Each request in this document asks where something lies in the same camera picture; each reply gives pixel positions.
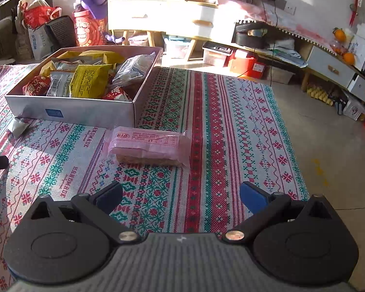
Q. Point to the red hanging ornament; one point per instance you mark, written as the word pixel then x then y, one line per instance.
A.
pixel 356 0

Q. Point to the large red packet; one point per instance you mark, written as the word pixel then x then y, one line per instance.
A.
pixel 36 85

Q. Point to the pink biscuit packet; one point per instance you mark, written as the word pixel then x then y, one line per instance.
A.
pixel 149 144

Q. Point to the mustard printed packet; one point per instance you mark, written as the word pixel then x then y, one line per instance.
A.
pixel 89 80

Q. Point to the red shopping bag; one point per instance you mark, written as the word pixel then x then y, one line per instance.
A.
pixel 36 15

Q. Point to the row of yellow cones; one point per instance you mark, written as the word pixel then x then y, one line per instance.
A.
pixel 320 95

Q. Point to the long clear packet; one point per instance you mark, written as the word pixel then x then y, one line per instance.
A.
pixel 133 68

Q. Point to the black mesh basket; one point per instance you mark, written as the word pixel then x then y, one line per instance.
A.
pixel 60 30

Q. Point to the purple plastic tube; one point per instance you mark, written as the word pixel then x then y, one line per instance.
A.
pixel 115 39

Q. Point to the grey cardboard box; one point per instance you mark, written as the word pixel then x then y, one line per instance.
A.
pixel 281 74

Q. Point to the white paper bag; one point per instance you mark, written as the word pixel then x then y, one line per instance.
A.
pixel 39 42

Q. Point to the pink cardboard box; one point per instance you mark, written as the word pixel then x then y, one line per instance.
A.
pixel 79 112

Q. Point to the white low drawer cabinet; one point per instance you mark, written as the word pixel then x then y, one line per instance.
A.
pixel 328 64

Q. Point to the patterned woven mat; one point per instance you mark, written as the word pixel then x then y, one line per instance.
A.
pixel 216 127

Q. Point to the wooden shelf cabinet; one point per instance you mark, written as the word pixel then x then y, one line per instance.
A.
pixel 133 12

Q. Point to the wall socket panel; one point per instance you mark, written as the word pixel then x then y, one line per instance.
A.
pixel 275 1

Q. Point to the red cardboard box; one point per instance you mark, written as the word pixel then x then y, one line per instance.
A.
pixel 246 65

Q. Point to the clear storage box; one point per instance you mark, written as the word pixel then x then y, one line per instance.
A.
pixel 217 55
pixel 138 41
pixel 177 48

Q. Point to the black round case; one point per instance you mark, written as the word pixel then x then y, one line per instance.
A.
pixel 249 41

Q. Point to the small red packet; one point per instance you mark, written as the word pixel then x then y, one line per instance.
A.
pixel 117 94

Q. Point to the red printed bucket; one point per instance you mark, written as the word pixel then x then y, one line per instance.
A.
pixel 88 30

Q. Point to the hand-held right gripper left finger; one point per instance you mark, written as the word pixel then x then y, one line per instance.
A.
pixel 108 193

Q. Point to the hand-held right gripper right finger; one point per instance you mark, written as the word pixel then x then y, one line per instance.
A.
pixel 252 194

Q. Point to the stack of papers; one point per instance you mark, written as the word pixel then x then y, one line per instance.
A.
pixel 287 53

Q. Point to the grey white nut packet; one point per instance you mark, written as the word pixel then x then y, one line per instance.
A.
pixel 19 127

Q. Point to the pink lace-edged cloth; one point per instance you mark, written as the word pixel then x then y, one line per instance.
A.
pixel 261 12

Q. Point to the white printed box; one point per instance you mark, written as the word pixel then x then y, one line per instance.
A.
pixel 361 47

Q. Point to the long gold bar packet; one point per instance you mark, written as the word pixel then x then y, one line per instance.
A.
pixel 47 68

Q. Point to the white printed floor carton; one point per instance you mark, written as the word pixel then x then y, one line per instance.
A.
pixel 354 109

